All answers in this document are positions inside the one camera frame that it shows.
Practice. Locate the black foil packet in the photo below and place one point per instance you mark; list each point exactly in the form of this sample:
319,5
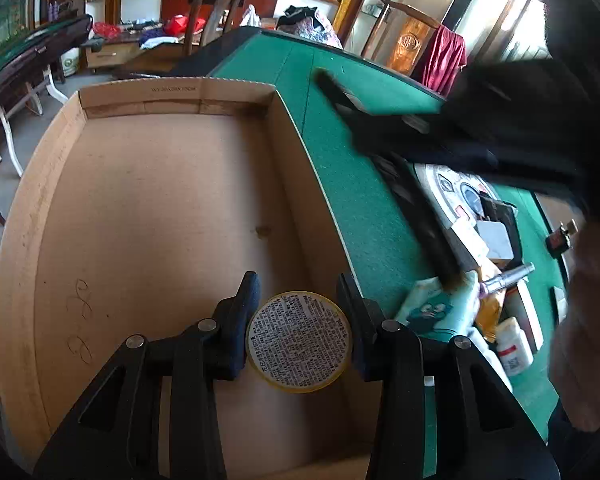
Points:
502,210

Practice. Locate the round yellow-rimmed tin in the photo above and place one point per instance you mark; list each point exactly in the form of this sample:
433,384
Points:
300,342

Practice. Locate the white pill bottle red label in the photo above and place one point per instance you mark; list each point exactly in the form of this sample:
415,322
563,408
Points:
512,345

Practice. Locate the yellow padded envelope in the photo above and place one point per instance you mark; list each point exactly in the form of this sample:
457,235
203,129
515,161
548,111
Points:
490,315

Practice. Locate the white plastic chair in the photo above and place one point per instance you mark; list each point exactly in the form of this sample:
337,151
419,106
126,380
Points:
15,125

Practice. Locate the carved wooden chair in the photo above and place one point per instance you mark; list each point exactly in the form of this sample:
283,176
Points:
410,35

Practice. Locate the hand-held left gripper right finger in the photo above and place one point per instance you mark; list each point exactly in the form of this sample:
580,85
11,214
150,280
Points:
352,320

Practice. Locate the silver metal strip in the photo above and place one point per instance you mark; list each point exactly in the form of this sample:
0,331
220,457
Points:
561,302

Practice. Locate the person's right hand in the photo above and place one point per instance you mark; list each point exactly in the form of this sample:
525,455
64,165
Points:
585,340

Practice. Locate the round grey table control panel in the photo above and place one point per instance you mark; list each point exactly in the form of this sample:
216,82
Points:
455,190

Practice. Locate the small brown bottle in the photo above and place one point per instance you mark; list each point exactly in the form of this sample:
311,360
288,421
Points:
560,240

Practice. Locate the white plastic bag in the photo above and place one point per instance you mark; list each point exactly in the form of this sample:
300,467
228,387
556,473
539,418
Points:
250,16

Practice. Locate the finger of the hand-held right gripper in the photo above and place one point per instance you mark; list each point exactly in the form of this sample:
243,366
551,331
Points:
420,220
360,110

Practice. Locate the white and red box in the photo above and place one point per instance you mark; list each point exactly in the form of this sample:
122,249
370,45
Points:
530,310

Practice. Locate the red plastic bag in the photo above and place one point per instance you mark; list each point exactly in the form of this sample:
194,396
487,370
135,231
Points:
105,30
180,24

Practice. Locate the white square charger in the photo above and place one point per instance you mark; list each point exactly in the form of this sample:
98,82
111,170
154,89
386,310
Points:
495,240

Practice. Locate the silver metal pen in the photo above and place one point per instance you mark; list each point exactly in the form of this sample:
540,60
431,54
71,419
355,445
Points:
510,276

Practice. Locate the pile of clothes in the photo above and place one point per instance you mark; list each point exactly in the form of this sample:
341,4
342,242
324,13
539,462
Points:
310,25

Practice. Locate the teal cartoon tissue packet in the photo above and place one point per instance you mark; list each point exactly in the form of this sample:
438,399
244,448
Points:
430,310

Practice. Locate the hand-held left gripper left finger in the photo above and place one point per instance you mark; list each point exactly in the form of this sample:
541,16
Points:
247,310

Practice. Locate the dark red cloth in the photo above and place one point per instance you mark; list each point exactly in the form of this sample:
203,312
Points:
445,57

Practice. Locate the brown cardboard box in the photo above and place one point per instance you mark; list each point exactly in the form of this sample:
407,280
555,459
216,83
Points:
155,210

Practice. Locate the white bucket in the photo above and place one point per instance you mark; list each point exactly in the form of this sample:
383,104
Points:
70,62

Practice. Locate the low wooden cabinet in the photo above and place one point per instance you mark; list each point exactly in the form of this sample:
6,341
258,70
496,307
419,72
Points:
115,54

